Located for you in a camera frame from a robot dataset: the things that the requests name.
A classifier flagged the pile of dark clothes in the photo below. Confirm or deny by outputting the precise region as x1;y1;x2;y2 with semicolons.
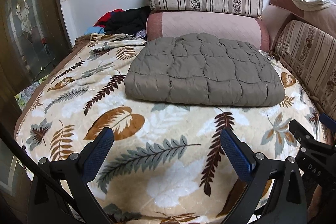
84;6;151;39

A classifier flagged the leaf pattern beige blanket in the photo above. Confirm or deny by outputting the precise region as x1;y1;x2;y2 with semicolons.
15;34;325;223

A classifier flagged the dark wooden glass door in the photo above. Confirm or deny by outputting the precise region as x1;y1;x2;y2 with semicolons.
0;0;73;196

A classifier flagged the pink bolster cushion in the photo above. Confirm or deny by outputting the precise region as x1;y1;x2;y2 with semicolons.
146;11;270;52

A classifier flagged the olive quilted hooded jacket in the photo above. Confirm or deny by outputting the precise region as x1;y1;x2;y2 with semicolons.
123;33;285;107

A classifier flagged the black cable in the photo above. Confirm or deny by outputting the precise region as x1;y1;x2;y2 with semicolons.
0;121;87;224

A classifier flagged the striped floral side cushion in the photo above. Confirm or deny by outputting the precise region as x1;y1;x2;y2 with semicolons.
274;20;335;119

